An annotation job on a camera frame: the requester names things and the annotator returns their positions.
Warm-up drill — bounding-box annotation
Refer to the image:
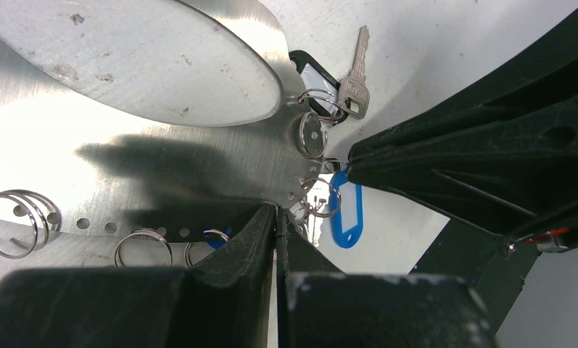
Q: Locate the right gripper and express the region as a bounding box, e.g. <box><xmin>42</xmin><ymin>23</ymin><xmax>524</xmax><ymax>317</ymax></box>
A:
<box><xmin>347</xmin><ymin>8</ymin><xmax>578</xmax><ymax>331</ymax></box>

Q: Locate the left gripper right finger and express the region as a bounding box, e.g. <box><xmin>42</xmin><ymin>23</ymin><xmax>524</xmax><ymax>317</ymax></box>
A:
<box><xmin>276</xmin><ymin>209</ymin><xmax>497</xmax><ymax>347</ymax></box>

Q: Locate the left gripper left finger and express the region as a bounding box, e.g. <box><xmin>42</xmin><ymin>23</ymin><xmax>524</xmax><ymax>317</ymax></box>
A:
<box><xmin>0</xmin><ymin>205</ymin><xmax>276</xmax><ymax>347</ymax></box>

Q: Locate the blue tagged key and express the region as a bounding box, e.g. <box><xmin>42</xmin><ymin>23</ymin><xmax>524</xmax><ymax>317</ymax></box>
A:
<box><xmin>203</xmin><ymin>229</ymin><xmax>230</xmax><ymax>250</ymax></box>
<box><xmin>323</xmin><ymin>159</ymin><xmax>364</xmax><ymax>249</ymax></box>

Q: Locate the black tagged key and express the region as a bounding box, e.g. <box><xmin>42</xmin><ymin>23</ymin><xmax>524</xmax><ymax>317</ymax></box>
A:
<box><xmin>289</xmin><ymin>25</ymin><xmax>370</xmax><ymax>125</ymax></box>

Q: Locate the metal key ring plate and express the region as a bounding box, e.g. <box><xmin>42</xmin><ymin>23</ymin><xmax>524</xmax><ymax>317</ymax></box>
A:
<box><xmin>0</xmin><ymin>1</ymin><xmax>326</xmax><ymax>260</ymax></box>

